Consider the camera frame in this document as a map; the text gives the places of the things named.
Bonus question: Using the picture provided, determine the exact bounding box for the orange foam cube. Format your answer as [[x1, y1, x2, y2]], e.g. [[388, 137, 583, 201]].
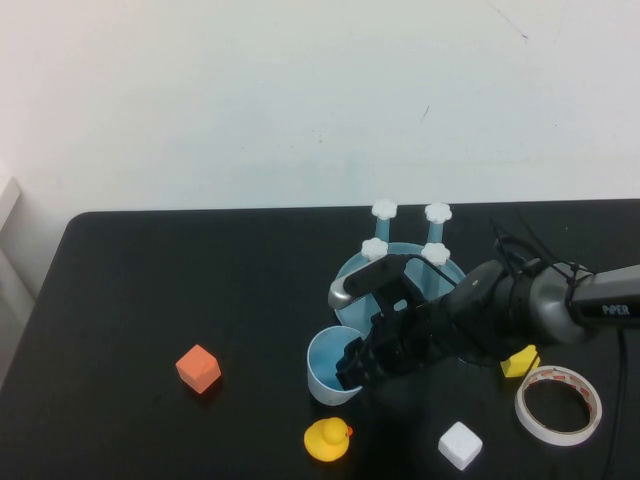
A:
[[174, 343, 223, 396]]

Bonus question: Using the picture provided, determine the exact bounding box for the yellow foam cube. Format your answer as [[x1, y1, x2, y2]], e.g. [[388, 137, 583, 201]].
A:
[[499, 343, 542, 380]]

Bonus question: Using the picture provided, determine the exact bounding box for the yellow rubber duck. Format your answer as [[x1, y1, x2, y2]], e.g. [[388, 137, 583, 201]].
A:
[[303, 417, 355, 462]]

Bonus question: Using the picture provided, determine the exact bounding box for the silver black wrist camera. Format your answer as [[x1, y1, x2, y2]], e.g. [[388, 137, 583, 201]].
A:
[[327, 253, 419, 310]]

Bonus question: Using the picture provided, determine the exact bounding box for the light blue plastic cup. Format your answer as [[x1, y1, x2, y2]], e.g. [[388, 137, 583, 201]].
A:
[[306, 324, 364, 407]]

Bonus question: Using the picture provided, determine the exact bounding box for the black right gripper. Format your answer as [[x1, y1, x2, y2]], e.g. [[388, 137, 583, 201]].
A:
[[334, 279, 470, 392]]

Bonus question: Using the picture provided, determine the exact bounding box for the white tape roll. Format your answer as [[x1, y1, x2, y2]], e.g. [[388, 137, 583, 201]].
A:
[[514, 364, 603, 446]]

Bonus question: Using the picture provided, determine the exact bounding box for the white foam cube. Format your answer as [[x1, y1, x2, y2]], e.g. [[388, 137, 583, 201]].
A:
[[438, 421, 484, 471]]

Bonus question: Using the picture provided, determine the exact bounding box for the blue four-post cup stand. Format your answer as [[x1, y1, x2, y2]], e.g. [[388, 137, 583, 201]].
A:
[[332, 199, 470, 334]]

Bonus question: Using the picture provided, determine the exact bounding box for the black cable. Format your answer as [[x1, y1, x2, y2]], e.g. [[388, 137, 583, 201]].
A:
[[402, 204, 634, 480]]

